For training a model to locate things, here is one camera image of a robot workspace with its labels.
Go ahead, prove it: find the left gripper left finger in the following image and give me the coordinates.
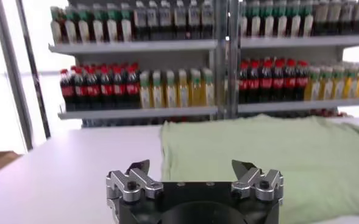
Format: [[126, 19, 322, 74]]
[[105, 159, 164, 203]]

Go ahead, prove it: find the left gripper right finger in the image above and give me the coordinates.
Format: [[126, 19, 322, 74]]
[[230, 159, 285, 203]]

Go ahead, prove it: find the light green polo shirt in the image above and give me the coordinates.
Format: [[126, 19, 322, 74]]
[[160, 114, 359, 224]]

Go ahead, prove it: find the red-cap cola bottle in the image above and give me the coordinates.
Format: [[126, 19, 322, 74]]
[[113, 65, 127, 110], [239, 60, 249, 103], [248, 60, 261, 103], [126, 63, 141, 109], [73, 67, 88, 110], [272, 59, 285, 102], [260, 59, 273, 103], [296, 60, 310, 102], [60, 69, 76, 111], [99, 65, 114, 110], [86, 66, 101, 110], [283, 59, 297, 102]]

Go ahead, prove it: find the beige-label dark tea bottle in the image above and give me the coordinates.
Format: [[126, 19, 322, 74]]
[[315, 0, 329, 36], [327, 0, 341, 35]]

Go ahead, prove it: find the black slanted frame post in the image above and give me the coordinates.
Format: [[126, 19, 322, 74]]
[[14, 0, 52, 139]]

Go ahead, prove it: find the grey slanted frame post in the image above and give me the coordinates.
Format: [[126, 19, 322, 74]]
[[0, 0, 34, 152]]

